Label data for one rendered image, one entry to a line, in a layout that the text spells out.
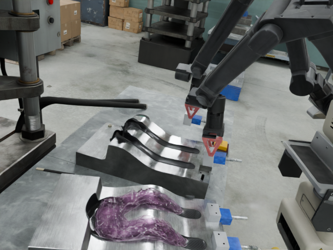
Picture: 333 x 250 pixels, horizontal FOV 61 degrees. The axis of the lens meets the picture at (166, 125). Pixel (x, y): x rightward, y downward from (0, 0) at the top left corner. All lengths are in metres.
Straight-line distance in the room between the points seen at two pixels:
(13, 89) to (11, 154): 0.26
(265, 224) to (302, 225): 1.17
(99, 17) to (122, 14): 0.60
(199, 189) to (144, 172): 0.20
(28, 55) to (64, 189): 0.54
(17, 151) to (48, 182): 0.25
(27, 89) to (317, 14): 0.99
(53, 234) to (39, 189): 0.31
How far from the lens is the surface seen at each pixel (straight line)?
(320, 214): 0.95
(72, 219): 0.79
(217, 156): 0.98
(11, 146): 1.30
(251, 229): 2.20
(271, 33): 0.53
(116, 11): 7.71
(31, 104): 1.25
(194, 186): 1.00
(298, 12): 0.53
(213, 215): 0.89
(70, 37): 5.72
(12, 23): 1.11
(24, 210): 0.99
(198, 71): 1.10
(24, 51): 1.17
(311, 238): 1.10
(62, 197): 0.85
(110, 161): 1.05
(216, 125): 0.93
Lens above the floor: 1.49
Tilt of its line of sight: 28 degrees down
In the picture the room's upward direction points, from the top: 10 degrees clockwise
